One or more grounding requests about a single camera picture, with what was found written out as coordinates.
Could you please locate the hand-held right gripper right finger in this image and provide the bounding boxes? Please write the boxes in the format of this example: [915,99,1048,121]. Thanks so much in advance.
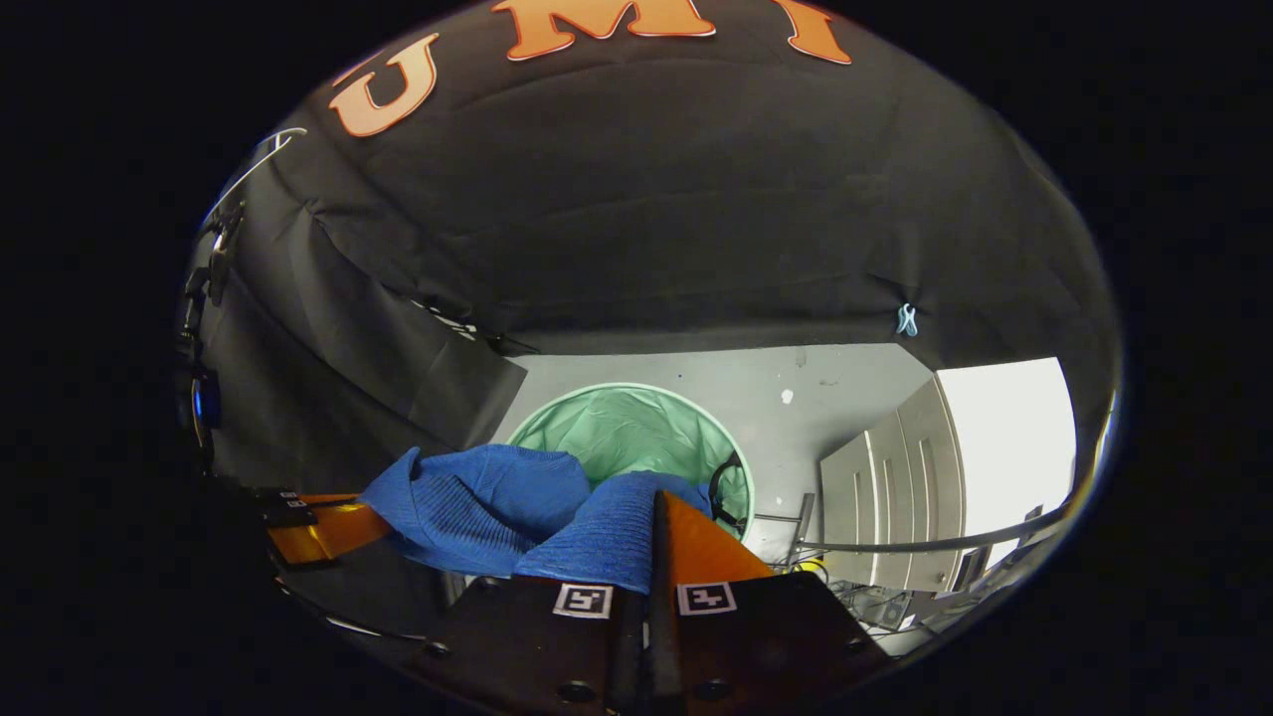
[646,489,893,716]

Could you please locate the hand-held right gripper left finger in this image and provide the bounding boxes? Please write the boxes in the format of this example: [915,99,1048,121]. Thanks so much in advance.
[423,575,649,716]

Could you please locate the green laundry hamper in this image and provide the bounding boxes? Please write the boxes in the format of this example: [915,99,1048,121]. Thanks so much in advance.
[507,383,757,544]

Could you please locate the blue corduroy jacket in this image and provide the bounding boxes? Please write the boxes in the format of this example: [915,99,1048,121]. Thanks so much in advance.
[358,445,717,596]

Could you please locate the white plastic hanger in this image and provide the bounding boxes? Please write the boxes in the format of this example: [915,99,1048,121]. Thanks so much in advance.
[202,126,308,226]

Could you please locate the black clothes rack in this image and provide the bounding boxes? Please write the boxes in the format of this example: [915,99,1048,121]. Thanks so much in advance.
[789,492,1075,570]

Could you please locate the white cabinet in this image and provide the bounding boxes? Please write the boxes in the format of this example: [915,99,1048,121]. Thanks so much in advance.
[818,376,968,595]

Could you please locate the black backdrop cloth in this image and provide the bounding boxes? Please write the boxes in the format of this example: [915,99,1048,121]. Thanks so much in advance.
[184,0,1121,498]

